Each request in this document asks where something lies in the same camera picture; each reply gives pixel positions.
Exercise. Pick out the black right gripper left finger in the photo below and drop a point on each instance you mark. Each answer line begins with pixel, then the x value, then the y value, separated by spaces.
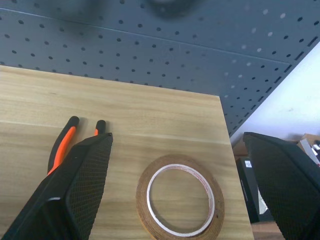
pixel 75 190

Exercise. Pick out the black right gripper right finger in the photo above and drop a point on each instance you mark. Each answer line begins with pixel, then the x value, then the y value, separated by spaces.
pixel 287 190

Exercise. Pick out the grey pegboard panel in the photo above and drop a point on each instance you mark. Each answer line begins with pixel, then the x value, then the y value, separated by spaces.
pixel 160 47

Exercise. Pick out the black box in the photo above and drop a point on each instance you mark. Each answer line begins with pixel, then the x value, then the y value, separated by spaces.
pixel 247 190

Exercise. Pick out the brown cardboard box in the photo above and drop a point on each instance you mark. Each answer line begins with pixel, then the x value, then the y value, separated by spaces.
pixel 310 146

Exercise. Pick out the orange and black pliers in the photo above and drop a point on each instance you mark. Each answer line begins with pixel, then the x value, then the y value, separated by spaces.
pixel 65 141

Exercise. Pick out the brown adhesive tape roll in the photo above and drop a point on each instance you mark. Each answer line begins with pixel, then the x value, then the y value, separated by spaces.
pixel 179 195

